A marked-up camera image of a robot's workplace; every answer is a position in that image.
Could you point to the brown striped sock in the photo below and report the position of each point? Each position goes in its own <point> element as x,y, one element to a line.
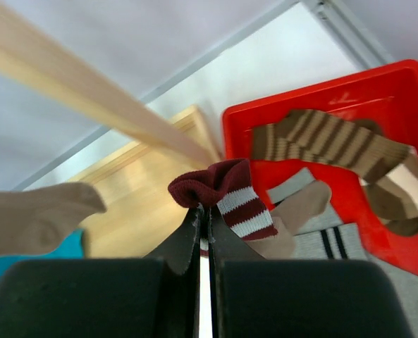
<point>387,170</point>

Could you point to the grey sock black stripes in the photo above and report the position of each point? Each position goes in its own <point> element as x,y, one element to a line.
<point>326,237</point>

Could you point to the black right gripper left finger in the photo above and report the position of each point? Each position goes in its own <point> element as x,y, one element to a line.
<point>153,296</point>

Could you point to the teal t-shirt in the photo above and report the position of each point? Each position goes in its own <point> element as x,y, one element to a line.
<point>70,248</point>

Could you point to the beige sock maroon striped cuff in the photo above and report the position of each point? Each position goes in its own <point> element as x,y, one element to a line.
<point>37,221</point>

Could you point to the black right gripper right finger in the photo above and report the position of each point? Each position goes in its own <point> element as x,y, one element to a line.
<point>254,297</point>

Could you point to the red plastic tray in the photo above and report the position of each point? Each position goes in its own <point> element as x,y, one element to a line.
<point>388,95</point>

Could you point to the wooden clothes rack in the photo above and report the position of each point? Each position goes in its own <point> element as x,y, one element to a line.
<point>133,179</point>

